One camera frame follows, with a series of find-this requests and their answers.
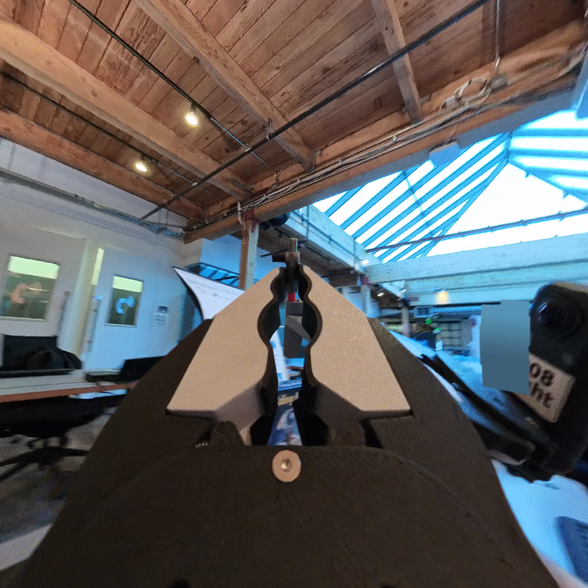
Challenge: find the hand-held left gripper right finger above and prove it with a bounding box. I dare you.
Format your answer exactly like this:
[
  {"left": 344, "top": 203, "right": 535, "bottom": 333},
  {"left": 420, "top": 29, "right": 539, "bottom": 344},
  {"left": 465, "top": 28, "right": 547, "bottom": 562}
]
[{"left": 298, "top": 266, "right": 411, "bottom": 445}]

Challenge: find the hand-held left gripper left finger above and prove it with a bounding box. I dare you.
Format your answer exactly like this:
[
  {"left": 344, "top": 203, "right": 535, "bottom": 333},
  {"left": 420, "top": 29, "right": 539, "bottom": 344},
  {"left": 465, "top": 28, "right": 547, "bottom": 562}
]
[{"left": 167, "top": 267, "right": 284, "bottom": 445}]

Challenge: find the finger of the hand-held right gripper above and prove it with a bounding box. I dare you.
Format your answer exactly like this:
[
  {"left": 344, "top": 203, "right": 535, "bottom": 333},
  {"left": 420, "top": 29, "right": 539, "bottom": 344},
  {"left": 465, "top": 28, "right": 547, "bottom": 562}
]
[{"left": 282, "top": 316, "right": 315, "bottom": 360}]

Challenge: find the grey connector red-tipped axle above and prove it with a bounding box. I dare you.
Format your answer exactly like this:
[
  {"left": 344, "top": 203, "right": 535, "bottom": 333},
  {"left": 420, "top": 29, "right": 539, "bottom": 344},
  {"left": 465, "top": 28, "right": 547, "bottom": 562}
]
[{"left": 275, "top": 238, "right": 304, "bottom": 303}]

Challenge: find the long office desk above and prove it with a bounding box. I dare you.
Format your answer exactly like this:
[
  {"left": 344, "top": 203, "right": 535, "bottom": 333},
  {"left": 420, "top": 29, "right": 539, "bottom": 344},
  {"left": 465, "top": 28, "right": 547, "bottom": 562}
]
[{"left": 0, "top": 369, "right": 138, "bottom": 405}]

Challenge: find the white instruction sheet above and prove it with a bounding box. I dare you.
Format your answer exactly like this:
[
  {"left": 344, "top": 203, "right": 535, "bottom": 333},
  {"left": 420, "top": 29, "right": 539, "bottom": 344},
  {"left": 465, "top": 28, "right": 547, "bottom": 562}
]
[{"left": 174, "top": 266, "right": 245, "bottom": 321}]

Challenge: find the blue robot kit box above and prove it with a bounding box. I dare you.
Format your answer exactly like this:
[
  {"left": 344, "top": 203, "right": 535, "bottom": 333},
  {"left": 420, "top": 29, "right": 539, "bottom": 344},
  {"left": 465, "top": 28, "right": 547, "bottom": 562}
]
[{"left": 269, "top": 404, "right": 304, "bottom": 446}]

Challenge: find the glass skylight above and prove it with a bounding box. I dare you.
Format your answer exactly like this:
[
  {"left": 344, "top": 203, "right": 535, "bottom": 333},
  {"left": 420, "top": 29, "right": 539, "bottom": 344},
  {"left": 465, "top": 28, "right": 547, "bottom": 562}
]
[{"left": 312, "top": 108, "right": 588, "bottom": 262}]

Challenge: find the black bag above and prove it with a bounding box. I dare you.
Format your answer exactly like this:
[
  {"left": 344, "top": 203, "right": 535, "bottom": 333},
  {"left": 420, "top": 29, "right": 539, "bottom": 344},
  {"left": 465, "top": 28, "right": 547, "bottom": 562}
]
[{"left": 0, "top": 334, "right": 83, "bottom": 372}]

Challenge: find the black ceiling pipe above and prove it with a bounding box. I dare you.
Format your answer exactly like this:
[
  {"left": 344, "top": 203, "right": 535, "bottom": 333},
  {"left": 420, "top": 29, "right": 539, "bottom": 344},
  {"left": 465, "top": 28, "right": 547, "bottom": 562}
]
[{"left": 140, "top": 0, "right": 492, "bottom": 221}]

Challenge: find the wooden post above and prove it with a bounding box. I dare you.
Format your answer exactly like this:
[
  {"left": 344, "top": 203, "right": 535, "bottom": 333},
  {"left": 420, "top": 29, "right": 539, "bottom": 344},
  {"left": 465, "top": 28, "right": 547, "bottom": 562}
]
[{"left": 239, "top": 220, "right": 259, "bottom": 290}]

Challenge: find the wall window phone icon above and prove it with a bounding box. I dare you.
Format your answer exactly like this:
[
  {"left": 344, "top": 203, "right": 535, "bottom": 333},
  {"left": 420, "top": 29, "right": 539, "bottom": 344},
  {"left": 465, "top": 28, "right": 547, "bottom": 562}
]
[{"left": 107, "top": 275, "right": 144, "bottom": 328}]

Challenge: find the wall window striped icon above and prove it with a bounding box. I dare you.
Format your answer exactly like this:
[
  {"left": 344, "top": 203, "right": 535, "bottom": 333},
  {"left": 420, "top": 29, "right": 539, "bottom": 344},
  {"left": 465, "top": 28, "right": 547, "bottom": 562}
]
[{"left": 0, "top": 255, "right": 61, "bottom": 321}]

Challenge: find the white wireless access point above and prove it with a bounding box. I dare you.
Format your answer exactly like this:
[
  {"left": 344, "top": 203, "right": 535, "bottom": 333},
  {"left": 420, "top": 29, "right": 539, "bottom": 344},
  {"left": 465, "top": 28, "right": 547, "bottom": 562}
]
[{"left": 429, "top": 141, "right": 460, "bottom": 165}]

